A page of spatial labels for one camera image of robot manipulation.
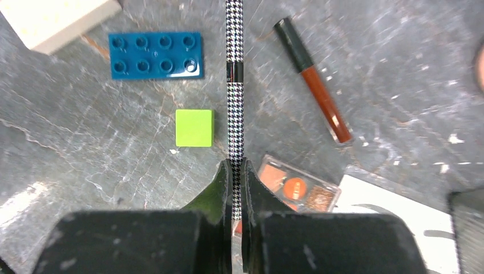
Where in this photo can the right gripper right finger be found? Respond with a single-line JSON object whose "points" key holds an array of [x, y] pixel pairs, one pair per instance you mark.
{"points": [[292, 242]]}

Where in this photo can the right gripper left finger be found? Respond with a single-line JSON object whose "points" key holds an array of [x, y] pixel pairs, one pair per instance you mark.
{"points": [[192, 239]]}

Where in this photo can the small clear eyeshadow palette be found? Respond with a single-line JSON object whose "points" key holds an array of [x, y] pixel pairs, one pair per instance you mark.
{"points": [[276, 186]]}

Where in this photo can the blue block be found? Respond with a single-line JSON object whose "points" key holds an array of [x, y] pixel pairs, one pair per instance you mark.
{"points": [[156, 55]]}

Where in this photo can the grey pencil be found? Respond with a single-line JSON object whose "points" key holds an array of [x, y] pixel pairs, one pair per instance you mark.
{"points": [[235, 97]]}

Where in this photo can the cream wooden block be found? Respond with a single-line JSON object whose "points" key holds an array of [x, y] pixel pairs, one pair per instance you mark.
{"points": [[47, 26]]}

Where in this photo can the peach powder puff brush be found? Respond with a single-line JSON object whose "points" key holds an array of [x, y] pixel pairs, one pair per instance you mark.
{"points": [[478, 67]]}

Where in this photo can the brown eyeshadow palette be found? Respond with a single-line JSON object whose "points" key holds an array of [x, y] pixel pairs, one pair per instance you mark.
{"points": [[466, 209]]}

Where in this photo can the small green cube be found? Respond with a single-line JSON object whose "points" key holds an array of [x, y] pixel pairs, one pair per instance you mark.
{"points": [[194, 127]]}

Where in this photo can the brown lip pencil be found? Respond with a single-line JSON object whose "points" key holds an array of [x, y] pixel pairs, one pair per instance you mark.
{"points": [[304, 65]]}

